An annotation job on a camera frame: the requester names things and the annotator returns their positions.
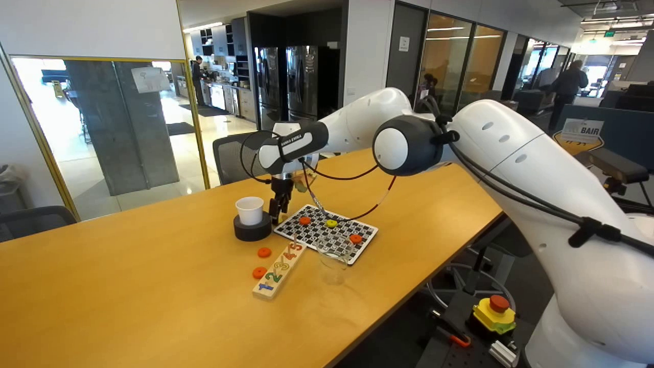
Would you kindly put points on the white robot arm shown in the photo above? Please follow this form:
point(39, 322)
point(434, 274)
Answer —
point(598, 257)

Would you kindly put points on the white paper cup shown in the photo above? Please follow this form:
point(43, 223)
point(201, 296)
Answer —
point(249, 209)

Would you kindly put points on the checkered marker calibration board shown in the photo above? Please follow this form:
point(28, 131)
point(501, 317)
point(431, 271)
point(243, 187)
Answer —
point(328, 233)

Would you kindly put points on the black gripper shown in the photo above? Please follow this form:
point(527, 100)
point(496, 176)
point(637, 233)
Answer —
point(282, 190)

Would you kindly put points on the red handled tool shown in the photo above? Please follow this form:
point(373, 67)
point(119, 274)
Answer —
point(452, 338)

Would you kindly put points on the yellow red emergency stop button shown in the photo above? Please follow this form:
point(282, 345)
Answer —
point(496, 314)

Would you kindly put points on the black tape roll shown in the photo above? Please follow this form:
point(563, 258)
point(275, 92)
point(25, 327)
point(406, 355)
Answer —
point(253, 232)

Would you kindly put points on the person in background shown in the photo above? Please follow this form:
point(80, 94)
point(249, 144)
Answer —
point(564, 88)

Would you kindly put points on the wooden number peg board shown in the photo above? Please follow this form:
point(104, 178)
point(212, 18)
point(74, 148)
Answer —
point(278, 271)

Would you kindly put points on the black office chair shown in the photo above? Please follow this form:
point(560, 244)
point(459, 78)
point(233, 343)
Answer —
point(235, 157)

